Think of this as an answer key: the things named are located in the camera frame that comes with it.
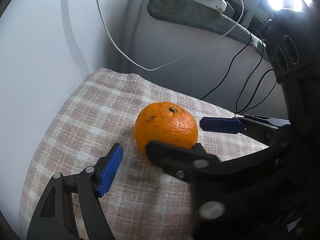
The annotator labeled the large spotted orange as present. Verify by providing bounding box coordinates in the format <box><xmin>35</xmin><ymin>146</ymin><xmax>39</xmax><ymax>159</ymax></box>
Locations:
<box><xmin>133</xmin><ymin>102</ymin><xmax>198</xmax><ymax>155</ymax></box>

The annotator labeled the beige plaid cloth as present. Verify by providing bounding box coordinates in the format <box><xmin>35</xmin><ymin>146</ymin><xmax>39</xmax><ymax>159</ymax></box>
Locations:
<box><xmin>19</xmin><ymin>68</ymin><xmax>276</xmax><ymax>240</ymax></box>

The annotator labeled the grey green sill cover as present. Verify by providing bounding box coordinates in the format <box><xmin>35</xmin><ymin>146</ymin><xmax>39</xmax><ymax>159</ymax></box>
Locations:
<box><xmin>147</xmin><ymin>0</ymin><xmax>268</xmax><ymax>60</ymax></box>

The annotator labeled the black cable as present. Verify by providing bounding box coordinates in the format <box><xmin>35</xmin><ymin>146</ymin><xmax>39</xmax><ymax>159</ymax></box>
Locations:
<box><xmin>199</xmin><ymin>27</ymin><xmax>264</xmax><ymax>100</ymax></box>
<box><xmin>235</xmin><ymin>67</ymin><xmax>278</xmax><ymax>114</ymax></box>

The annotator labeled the white cable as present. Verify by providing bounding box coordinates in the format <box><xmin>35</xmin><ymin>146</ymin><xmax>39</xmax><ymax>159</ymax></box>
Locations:
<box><xmin>93</xmin><ymin>0</ymin><xmax>245</xmax><ymax>72</ymax></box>

